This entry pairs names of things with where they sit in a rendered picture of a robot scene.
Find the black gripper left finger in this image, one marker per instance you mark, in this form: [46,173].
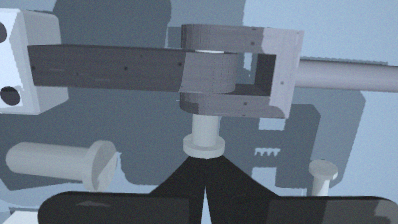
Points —
[167,206]

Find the grey headed pin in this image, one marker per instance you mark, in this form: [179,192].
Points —
[94,166]
[323,171]
[204,141]

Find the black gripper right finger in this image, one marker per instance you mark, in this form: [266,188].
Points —
[235,198]

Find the dark grey flat bar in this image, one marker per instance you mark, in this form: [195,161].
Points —
[132,68]

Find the grey metal plate with four holes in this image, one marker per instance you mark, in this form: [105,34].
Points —
[18,29]

